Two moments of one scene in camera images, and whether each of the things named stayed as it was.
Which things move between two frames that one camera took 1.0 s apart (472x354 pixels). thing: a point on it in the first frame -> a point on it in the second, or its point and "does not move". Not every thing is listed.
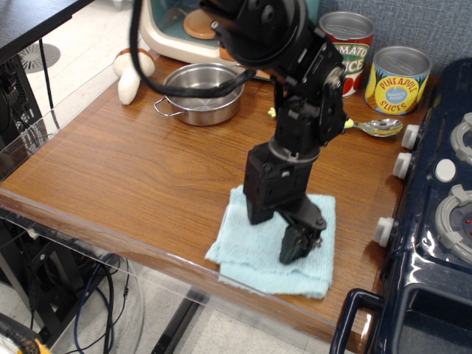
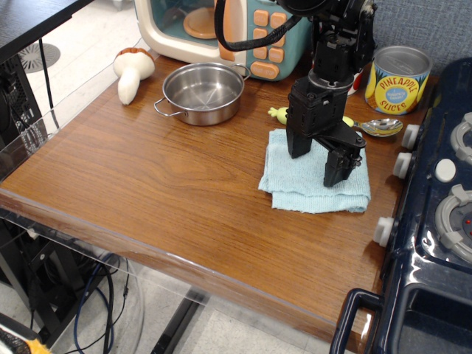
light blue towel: (248, 254) -> (298, 184)
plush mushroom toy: (128, 79) does not move
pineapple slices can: (397, 80) does not move
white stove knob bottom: (383, 231) does not move
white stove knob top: (410, 136) does not move
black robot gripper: (280, 184) -> (316, 108)
